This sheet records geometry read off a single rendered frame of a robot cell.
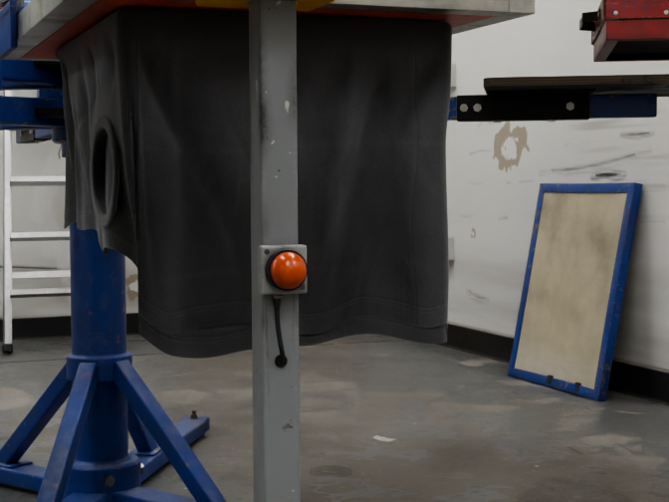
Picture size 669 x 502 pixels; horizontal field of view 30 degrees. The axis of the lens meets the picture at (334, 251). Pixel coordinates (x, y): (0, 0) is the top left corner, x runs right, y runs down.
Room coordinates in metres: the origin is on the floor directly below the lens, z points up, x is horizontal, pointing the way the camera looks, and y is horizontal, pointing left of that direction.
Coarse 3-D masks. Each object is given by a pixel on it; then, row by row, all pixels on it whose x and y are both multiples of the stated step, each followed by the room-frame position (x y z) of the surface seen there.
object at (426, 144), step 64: (128, 64) 1.51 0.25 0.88; (192, 64) 1.54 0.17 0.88; (320, 64) 1.60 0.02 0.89; (384, 64) 1.63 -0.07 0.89; (448, 64) 1.66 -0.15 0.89; (128, 128) 1.51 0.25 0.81; (192, 128) 1.55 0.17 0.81; (320, 128) 1.61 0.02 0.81; (384, 128) 1.65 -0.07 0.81; (128, 192) 1.52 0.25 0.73; (192, 192) 1.55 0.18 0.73; (320, 192) 1.61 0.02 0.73; (384, 192) 1.65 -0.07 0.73; (192, 256) 1.55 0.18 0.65; (320, 256) 1.61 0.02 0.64; (384, 256) 1.65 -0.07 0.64; (448, 256) 1.67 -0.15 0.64; (192, 320) 1.55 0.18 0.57; (320, 320) 1.61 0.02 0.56; (384, 320) 1.65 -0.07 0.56
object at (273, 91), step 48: (240, 0) 1.29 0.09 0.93; (288, 0) 1.28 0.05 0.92; (288, 48) 1.28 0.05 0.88; (288, 96) 1.28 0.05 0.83; (288, 144) 1.28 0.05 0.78; (288, 192) 1.28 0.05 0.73; (288, 240) 1.28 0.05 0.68; (288, 336) 1.28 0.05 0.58; (288, 384) 1.28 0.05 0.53; (288, 432) 1.28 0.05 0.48; (288, 480) 1.28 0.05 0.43
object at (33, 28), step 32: (32, 0) 1.70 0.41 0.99; (64, 0) 1.47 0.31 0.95; (96, 0) 1.47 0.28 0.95; (192, 0) 1.47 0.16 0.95; (352, 0) 1.51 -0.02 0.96; (384, 0) 1.53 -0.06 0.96; (416, 0) 1.55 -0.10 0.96; (448, 0) 1.56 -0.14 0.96; (480, 0) 1.58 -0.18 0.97; (512, 0) 1.59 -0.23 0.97; (32, 32) 1.76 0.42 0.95
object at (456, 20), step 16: (336, 16) 1.62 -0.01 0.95; (352, 16) 1.62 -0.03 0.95; (368, 16) 1.62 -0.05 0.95; (384, 16) 1.62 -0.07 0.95; (400, 16) 1.62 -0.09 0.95; (416, 16) 1.62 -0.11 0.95; (432, 16) 1.62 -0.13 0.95; (448, 16) 1.62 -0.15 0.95; (464, 16) 1.63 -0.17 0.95; (480, 16) 1.63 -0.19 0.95
